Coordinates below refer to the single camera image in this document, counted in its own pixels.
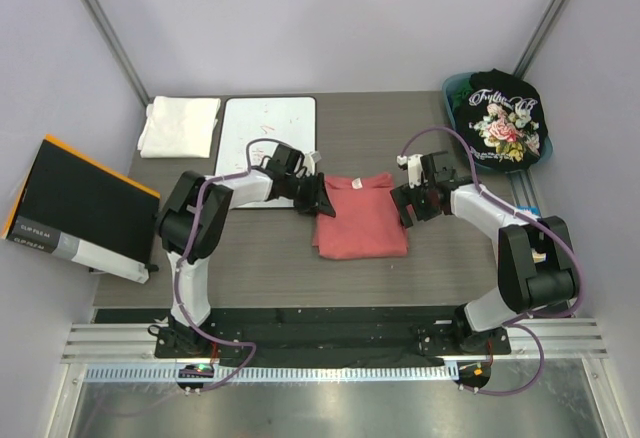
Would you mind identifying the black orange clip file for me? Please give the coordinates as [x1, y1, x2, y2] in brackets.
[1, 135, 160, 284]

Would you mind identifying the slotted cable duct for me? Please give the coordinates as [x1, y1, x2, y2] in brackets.
[84, 362, 459, 386]

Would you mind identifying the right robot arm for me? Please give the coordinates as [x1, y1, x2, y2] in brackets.
[391, 152, 580, 353]

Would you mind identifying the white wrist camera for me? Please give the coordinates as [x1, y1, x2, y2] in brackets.
[302, 150, 321, 175]
[396, 154, 424, 189]

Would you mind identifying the blue picture book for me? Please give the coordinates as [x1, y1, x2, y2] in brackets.
[517, 206, 540, 216]

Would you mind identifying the folded white t shirt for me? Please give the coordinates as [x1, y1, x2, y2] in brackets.
[137, 96, 221, 159]

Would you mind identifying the aluminium frame rail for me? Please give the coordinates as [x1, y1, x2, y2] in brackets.
[62, 318, 608, 363]

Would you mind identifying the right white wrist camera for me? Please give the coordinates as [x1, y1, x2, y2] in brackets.
[396, 154, 424, 189]

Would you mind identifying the teal plastic basket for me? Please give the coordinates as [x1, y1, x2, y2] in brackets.
[441, 72, 557, 174]

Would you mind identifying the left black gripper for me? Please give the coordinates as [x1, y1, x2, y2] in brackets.
[284, 172, 336, 219]

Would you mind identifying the white dry-erase board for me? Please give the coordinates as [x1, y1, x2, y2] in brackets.
[213, 97, 317, 210]

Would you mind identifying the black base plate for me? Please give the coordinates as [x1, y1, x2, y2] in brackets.
[148, 306, 511, 369]

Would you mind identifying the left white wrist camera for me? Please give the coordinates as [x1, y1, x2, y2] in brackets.
[302, 150, 321, 175]

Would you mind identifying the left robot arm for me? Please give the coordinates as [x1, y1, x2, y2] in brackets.
[156, 138, 336, 357]

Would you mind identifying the pink t shirt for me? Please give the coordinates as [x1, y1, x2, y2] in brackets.
[312, 173, 409, 260]

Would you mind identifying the black floral t shirt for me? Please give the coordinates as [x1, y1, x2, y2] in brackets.
[457, 68, 550, 174]

